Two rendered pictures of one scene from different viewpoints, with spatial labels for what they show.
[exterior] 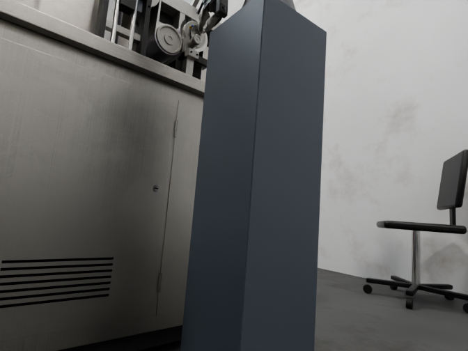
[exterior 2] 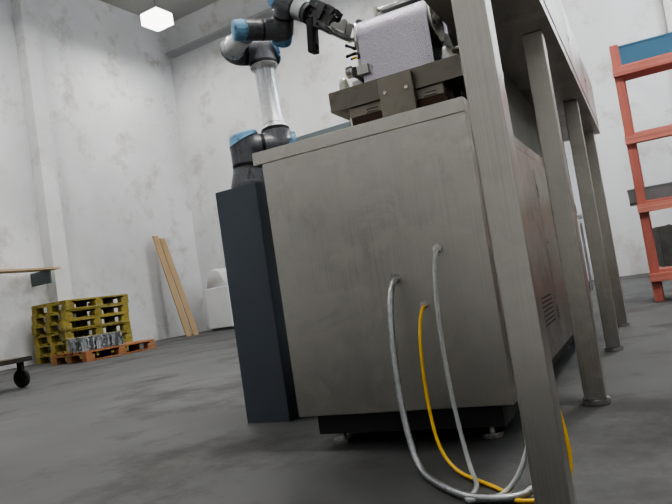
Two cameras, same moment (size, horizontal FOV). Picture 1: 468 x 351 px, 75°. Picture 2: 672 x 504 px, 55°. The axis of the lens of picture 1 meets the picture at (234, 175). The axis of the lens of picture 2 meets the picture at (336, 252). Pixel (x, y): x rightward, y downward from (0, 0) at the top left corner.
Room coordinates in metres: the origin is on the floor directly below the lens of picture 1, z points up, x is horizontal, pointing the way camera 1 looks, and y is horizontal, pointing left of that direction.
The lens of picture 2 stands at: (3.14, -0.77, 0.45)
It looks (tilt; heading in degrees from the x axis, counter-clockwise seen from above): 3 degrees up; 157
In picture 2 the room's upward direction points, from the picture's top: 9 degrees counter-clockwise
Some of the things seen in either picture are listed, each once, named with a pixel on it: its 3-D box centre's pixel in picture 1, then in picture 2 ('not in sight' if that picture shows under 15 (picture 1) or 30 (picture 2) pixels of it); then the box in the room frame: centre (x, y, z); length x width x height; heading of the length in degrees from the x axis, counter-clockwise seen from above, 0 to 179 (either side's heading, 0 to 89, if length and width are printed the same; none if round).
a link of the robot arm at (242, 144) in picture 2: not in sight; (246, 148); (0.69, -0.05, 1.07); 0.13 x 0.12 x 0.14; 85
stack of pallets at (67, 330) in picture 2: not in sight; (83, 328); (-8.35, -0.58, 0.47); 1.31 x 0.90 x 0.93; 127
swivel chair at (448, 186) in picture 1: (417, 225); not in sight; (2.09, -1.27, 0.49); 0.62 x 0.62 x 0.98
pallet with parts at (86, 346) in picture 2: not in sight; (104, 345); (-6.98, -0.34, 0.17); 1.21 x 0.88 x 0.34; 125
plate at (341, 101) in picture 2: not in sight; (401, 90); (1.53, 0.20, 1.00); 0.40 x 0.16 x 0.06; 41
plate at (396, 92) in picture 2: not in sight; (397, 94); (1.60, 0.14, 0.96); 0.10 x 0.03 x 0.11; 41
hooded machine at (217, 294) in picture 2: not in sight; (226, 298); (-9.97, 2.23, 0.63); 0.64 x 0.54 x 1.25; 37
